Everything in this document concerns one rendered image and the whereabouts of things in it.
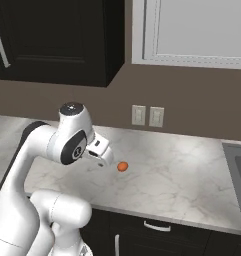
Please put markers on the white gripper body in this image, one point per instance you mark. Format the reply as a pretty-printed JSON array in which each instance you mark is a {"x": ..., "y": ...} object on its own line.
[{"x": 103, "y": 157}]

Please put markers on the black base cupboard door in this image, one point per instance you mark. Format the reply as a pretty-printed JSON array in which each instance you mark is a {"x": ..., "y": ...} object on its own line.
[{"x": 142, "y": 248}]

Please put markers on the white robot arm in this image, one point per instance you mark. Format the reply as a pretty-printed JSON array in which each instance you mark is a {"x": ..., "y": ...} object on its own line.
[{"x": 18, "y": 186}]

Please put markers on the black wall cupboard door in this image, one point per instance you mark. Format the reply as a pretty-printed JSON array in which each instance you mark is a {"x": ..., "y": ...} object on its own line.
[{"x": 58, "y": 36}]

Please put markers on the white framed window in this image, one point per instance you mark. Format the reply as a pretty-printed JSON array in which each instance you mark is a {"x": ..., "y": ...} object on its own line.
[{"x": 195, "y": 30}]

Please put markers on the white wall socket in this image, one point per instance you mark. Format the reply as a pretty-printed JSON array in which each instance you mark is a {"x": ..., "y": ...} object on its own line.
[
  {"x": 156, "y": 117},
  {"x": 138, "y": 115}
]

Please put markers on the brown egg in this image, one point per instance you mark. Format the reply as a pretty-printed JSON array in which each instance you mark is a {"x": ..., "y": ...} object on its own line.
[{"x": 122, "y": 166}]

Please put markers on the black drawer front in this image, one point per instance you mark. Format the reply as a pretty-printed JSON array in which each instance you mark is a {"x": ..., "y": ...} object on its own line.
[{"x": 188, "y": 235}]

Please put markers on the grey steel sink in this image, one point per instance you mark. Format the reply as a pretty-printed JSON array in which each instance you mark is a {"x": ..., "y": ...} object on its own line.
[{"x": 238, "y": 173}]

